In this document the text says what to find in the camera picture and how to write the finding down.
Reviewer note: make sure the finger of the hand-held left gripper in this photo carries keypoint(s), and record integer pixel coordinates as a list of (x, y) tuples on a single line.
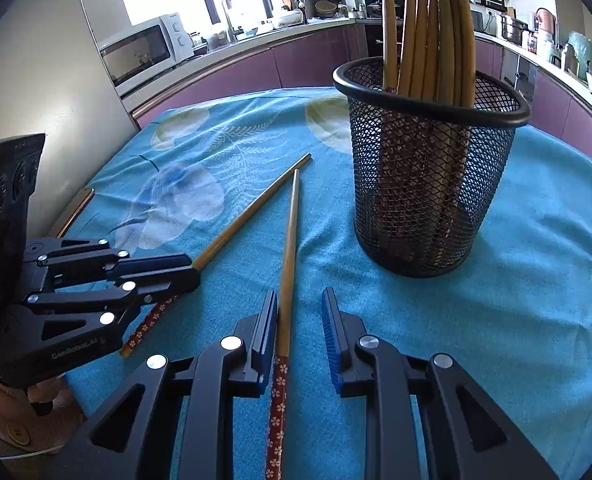
[(165, 287), (155, 265)]

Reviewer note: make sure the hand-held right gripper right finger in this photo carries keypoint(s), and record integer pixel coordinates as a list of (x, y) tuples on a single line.
[(331, 340)]

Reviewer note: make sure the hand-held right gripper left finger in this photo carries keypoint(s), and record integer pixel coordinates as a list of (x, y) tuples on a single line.
[(271, 330)]

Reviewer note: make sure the floral-tipped wooden chopstick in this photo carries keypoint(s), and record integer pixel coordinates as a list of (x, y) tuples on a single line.
[(251, 207), (288, 260)]

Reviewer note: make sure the black mesh utensil holder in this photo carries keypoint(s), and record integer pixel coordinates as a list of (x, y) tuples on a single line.
[(426, 210)]

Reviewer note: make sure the bunch of bamboo chopsticks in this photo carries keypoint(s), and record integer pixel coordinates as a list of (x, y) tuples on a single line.
[(411, 35)]

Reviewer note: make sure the person's left hand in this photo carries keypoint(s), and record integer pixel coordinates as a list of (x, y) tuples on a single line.
[(56, 394)]

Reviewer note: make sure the grey refrigerator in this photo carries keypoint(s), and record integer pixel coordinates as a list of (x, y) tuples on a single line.
[(35, 85)]

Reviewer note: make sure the white microwave oven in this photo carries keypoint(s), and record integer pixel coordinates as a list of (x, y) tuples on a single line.
[(145, 52)]

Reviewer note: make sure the blue printed tablecloth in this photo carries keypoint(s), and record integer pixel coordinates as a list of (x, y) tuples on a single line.
[(526, 260)]

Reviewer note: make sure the purple base cabinets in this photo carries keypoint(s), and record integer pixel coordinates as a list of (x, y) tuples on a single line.
[(256, 70), (551, 100)]

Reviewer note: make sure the chrome sink faucet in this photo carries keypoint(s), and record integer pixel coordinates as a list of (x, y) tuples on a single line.
[(227, 15)]

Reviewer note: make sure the black built-in oven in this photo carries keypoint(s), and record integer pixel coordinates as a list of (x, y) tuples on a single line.
[(373, 40)]

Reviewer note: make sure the stainless steel pot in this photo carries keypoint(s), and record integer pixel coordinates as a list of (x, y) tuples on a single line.
[(512, 29)]

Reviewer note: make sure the steel thermos bottle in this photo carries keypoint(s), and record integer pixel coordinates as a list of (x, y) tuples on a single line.
[(567, 57)]

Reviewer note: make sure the pale green kitchen appliance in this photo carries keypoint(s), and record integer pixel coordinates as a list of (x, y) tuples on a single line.
[(583, 55)]

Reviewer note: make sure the pink kettle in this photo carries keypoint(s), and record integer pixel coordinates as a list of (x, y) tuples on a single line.
[(546, 21)]

